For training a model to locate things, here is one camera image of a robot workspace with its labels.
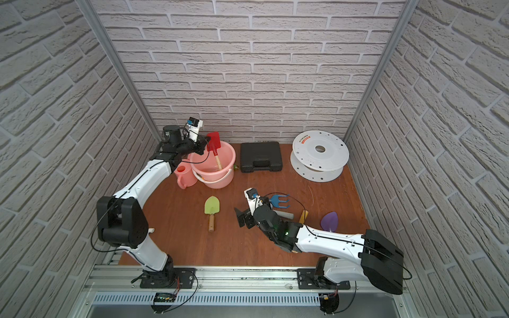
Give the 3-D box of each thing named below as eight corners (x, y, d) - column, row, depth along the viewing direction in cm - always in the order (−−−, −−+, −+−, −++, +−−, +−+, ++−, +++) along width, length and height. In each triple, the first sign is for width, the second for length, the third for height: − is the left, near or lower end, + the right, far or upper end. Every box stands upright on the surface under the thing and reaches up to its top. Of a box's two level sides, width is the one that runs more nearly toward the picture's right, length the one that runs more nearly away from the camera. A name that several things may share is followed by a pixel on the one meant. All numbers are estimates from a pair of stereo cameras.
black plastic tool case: (239, 172, 107) (238, 167, 103) (241, 147, 119) (241, 141, 115) (282, 172, 107) (283, 167, 103) (280, 147, 119) (281, 142, 115)
